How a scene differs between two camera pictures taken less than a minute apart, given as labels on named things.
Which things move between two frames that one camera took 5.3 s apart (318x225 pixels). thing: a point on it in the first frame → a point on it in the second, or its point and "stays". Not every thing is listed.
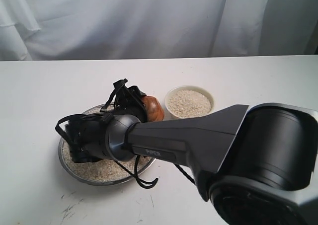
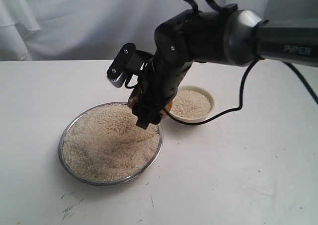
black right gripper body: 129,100 → 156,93
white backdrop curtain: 42,23 stays
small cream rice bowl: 188,101 stays
